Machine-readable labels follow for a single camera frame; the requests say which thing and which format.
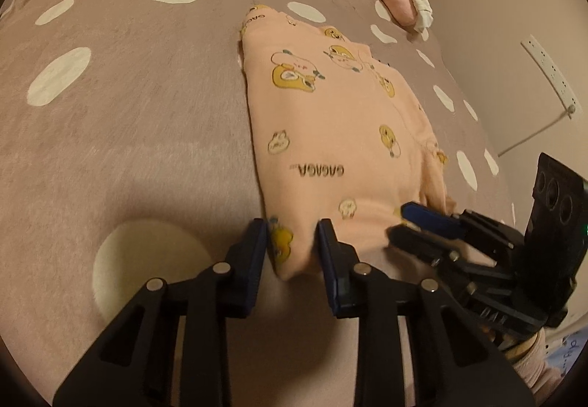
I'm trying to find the white power strip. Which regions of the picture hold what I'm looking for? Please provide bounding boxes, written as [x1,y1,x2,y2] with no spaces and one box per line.
[521,34,580,116]

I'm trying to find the polka dot bed blanket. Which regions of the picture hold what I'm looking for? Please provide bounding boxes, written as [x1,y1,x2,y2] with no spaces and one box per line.
[0,0,520,407]

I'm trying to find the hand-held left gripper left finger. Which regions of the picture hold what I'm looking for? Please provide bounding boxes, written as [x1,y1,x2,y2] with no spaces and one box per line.
[53,218,268,407]

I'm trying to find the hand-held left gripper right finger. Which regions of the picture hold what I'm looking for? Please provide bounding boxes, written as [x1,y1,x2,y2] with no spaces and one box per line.
[316,219,536,407]

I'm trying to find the blue printed cloth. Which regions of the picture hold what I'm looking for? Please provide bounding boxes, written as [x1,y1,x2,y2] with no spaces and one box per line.
[546,328,587,386]

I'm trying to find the pink printed small garment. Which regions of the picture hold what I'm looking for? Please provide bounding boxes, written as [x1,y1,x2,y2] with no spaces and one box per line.
[239,4,454,283]

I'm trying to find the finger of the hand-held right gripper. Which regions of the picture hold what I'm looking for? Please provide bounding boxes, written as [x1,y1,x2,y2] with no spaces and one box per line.
[388,226,497,282]
[399,202,516,247]

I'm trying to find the white power cable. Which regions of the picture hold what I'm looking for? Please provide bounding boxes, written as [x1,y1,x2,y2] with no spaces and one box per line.
[497,105,578,158]

